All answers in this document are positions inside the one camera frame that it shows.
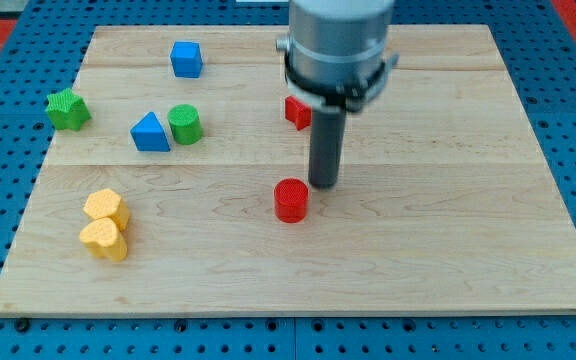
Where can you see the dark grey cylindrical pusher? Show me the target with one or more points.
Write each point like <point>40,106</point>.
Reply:
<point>326,143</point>

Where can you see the red cylinder block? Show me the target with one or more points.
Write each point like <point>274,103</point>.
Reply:
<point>291,197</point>

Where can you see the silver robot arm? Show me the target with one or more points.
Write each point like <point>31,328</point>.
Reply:
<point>334,62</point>

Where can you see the red star block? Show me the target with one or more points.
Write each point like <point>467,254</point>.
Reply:
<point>297,113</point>

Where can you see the green star block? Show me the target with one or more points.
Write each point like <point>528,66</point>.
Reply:
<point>66,110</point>

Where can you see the green cylinder block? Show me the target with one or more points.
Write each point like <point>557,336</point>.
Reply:
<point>185,124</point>

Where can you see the blue cube block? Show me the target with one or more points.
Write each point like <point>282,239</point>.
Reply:
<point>186,59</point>

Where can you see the light wooden board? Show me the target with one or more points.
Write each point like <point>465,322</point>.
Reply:
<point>186,193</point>

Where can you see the blue triangle block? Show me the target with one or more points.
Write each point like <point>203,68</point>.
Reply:
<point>149,136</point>

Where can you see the yellow pentagon block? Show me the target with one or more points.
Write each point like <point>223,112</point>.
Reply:
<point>106,203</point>

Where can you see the yellow heart block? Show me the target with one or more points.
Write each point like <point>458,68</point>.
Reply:
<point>103,239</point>

